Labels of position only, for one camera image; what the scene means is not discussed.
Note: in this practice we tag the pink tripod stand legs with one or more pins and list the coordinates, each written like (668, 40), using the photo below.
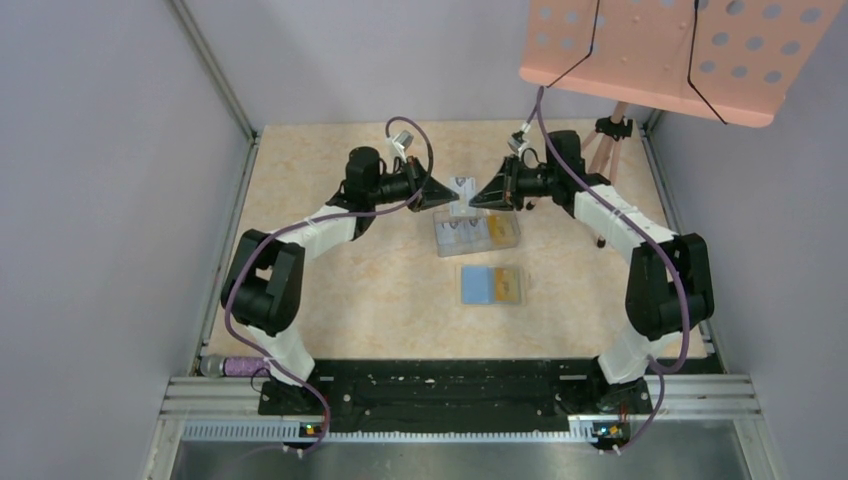
(606, 159)

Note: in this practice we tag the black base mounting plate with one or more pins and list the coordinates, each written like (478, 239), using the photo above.
(454, 396)

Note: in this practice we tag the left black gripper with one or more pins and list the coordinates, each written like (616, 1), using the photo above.
(432, 192)

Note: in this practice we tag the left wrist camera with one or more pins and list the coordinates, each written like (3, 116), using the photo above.
(400, 143)

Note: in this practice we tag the clear plastic card tray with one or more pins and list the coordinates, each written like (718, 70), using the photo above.
(445, 251)

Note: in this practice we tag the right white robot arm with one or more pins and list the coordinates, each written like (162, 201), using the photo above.
(669, 288)

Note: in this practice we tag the silver vip card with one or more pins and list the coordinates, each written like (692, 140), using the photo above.
(465, 188)
(462, 231)

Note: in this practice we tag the pink music stand desk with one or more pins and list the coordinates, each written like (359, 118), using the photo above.
(732, 61)

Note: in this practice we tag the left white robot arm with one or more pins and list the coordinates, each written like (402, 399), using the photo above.
(261, 294)

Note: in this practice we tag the purple glitter microphone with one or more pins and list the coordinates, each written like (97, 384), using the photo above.
(218, 366)

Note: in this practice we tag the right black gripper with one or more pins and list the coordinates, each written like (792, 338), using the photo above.
(502, 191)

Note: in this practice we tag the aluminium frame rail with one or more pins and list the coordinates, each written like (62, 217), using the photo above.
(710, 429)

